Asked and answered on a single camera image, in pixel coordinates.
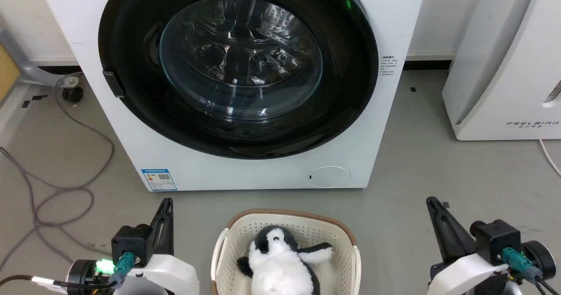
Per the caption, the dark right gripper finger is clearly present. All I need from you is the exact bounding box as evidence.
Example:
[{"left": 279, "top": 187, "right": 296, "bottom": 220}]
[
  {"left": 426, "top": 197, "right": 461, "bottom": 264},
  {"left": 428, "top": 196, "right": 477, "bottom": 258}
]

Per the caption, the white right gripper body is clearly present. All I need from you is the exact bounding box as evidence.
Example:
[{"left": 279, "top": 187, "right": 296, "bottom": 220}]
[{"left": 427, "top": 252, "right": 511, "bottom": 295}]

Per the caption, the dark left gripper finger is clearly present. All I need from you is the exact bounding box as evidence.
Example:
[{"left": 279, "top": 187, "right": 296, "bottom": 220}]
[
  {"left": 148, "top": 199, "right": 170, "bottom": 257},
  {"left": 162, "top": 198, "right": 175, "bottom": 256}
]

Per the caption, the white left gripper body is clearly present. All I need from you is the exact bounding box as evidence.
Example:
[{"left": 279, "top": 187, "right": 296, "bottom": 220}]
[{"left": 115, "top": 253, "right": 200, "bottom": 295}]

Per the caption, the white front-load washing machine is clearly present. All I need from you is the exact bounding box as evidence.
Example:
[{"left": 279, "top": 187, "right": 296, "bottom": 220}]
[{"left": 35, "top": 0, "right": 428, "bottom": 192}]

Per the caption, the round black glass washer door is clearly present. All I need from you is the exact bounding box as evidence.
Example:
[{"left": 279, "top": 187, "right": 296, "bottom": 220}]
[{"left": 98, "top": 0, "right": 379, "bottom": 160}]

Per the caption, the blue energy label sticker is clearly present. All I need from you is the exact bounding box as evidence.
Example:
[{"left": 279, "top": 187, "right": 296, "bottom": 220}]
[{"left": 141, "top": 168, "right": 178, "bottom": 192}]

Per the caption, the black white penguin plush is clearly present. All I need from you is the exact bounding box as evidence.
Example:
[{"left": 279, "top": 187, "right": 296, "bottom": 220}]
[{"left": 237, "top": 225, "right": 334, "bottom": 295}]

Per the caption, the cream plastic laundry basket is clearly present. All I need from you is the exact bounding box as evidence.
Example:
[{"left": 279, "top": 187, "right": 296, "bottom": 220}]
[{"left": 210, "top": 209, "right": 362, "bottom": 295}]

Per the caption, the oval white filter cover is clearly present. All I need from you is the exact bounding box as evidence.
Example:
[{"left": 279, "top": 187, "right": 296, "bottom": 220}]
[{"left": 307, "top": 166, "right": 351, "bottom": 188}]

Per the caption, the black caster wheel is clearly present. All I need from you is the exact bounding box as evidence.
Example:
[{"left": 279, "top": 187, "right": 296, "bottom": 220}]
[{"left": 62, "top": 86, "right": 84, "bottom": 104}]

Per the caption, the white air purifier appliance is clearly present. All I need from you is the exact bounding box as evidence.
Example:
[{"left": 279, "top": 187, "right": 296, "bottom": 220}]
[{"left": 442, "top": 0, "right": 561, "bottom": 141}]

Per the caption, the yellow wooden board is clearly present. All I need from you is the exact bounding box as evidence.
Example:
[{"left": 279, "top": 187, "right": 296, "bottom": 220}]
[{"left": 0, "top": 44, "right": 21, "bottom": 103}]

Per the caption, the right arm teal plug cable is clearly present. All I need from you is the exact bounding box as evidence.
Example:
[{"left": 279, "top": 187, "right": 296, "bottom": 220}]
[{"left": 502, "top": 247, "right": 561, "bottom": 295}]

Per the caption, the arm teal plug cable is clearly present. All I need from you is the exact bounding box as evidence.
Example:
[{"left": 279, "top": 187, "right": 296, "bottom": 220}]
[
  {"left": 502, "top": 247, "right": 561, "bottom": 295},
  {"left": 0, "top": 252, "right": 135, "bottom": 292}
]

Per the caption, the left arm teal plug cable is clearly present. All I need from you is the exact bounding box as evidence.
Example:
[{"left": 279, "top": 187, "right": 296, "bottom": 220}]
[{"left": 0, "top": 252, "right": 135, "bottom": 292}]

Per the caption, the long looped grey floor cable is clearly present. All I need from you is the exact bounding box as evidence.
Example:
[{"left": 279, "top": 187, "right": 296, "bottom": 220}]
[{"left": 33, "top": 74, "right": 116, "bottom": 260}]

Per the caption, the white power cable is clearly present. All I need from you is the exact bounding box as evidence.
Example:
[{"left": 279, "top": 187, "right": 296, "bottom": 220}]
[{"left": 538, "top": 139, "right": 561, "bottom": 176}]

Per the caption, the thin grey floor cable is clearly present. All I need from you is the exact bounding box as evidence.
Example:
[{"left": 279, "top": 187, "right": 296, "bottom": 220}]
[{"left": 0, "top": 147, "right": 74, "bottom": 264}]

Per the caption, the grey metal frame leg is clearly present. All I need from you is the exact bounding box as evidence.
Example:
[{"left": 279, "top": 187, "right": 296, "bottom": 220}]
[{"left": 0, "top": 25, "right": 80, "bottom": 88}]

